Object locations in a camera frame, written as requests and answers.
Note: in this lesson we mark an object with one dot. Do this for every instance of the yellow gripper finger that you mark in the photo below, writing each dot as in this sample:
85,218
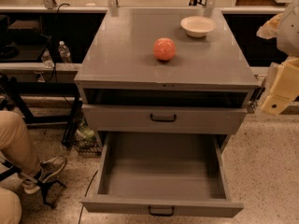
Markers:
285,88

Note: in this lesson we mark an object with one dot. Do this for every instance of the red apple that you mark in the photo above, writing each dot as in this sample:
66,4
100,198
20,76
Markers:
164,49

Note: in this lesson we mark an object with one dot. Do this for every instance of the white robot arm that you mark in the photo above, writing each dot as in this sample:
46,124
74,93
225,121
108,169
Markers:
284,27

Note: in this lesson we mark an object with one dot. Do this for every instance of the grey drawer cabinet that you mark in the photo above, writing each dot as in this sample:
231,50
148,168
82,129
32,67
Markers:
120,68

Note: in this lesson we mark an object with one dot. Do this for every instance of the open grey lower drawer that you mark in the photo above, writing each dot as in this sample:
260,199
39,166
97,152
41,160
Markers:
162,175

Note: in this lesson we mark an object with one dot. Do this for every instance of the closed grey upper drawer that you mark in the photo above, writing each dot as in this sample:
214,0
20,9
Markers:
163,119

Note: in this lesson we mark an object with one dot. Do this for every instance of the white bowl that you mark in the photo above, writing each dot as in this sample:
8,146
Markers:
197,26

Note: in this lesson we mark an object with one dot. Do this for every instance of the clear water bottle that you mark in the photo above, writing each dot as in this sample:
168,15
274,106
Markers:
47,60
64,52

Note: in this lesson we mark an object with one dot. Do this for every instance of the grey sneaker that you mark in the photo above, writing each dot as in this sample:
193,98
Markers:
49,169

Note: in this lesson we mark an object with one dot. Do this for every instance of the person leg in khaki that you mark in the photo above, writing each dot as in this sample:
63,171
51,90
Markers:
15,143

